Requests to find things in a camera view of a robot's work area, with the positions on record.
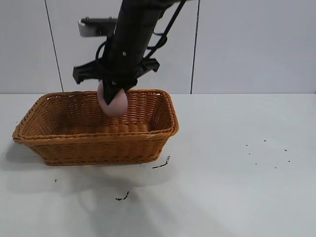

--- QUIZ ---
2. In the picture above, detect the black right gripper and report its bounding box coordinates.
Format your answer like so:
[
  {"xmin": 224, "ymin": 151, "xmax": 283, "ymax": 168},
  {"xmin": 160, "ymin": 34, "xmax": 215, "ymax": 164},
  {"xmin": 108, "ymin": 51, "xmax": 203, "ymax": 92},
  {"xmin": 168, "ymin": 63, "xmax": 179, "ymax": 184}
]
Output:
[{"xmin": 73, "ymin": 40, "xmax": 160, "ymax": 106}]

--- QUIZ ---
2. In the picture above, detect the pink peach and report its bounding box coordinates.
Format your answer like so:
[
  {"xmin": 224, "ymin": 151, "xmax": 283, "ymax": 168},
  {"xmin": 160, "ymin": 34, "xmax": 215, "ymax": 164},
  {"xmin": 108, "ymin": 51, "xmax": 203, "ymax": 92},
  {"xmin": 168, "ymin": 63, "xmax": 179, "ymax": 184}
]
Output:
[{"xmin": 97, "ymin": 82, "xmax": 129, "ymax": 118}]

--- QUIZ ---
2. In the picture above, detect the brown woven wicker basket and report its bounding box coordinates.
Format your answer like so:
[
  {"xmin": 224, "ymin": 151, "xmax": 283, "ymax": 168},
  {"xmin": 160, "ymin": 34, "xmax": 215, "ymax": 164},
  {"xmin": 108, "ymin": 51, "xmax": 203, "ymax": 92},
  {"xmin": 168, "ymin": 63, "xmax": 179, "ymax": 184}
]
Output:
[{"xmin": 12, "ymin": 89, "xmax": 180, "ymax": 166}]

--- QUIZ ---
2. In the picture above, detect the black cable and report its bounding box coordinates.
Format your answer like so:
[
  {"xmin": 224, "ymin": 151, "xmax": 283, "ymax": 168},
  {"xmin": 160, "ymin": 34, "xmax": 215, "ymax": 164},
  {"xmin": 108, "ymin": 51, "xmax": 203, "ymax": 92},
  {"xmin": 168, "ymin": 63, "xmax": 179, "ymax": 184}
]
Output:
[
  {"xmin": 94, "ymin": 41, "xmax": 107, "ymax": 62},
  {"xmin": 144, "ymin": 0, "xmax": 188, "ymax": 60}
]

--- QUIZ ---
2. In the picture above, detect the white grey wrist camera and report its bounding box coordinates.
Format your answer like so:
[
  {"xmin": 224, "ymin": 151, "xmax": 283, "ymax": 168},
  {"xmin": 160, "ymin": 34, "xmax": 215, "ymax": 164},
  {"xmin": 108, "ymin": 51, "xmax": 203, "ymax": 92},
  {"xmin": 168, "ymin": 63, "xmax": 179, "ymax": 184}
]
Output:
[{"xmin": 78, "ymin": 16, "xmax": 119, "ymax": 38}]

